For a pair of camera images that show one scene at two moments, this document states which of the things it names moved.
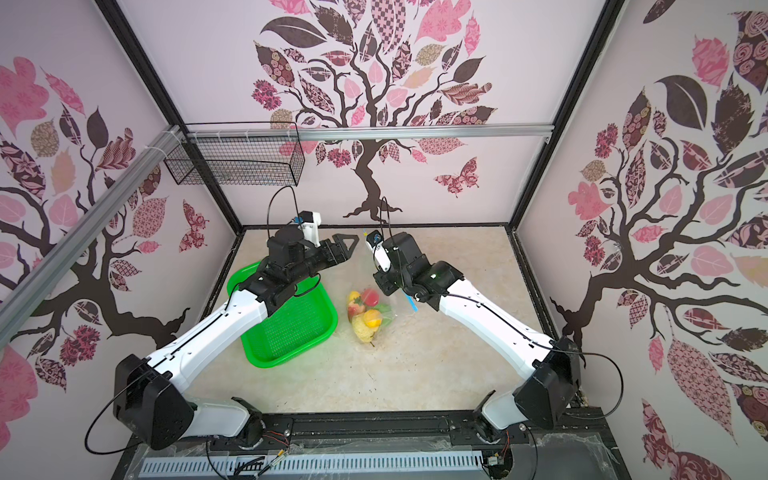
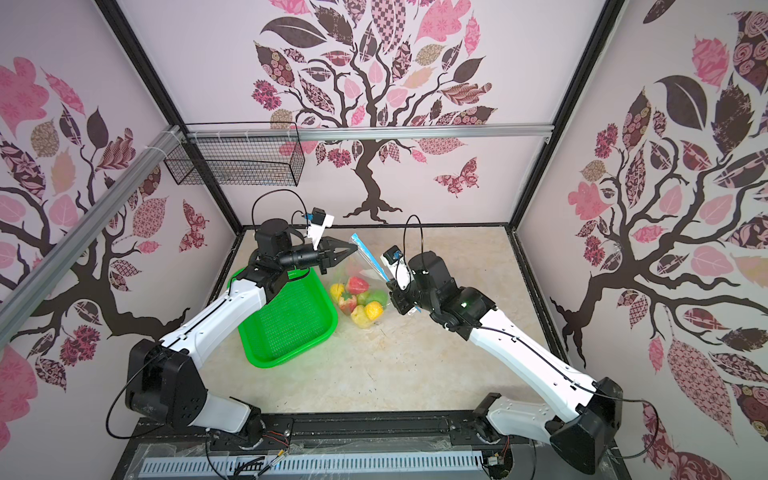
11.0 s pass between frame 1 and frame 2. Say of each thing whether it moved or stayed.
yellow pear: moved
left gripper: stayed
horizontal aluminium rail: stayed
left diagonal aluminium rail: stayed
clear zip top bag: moved
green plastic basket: stayed
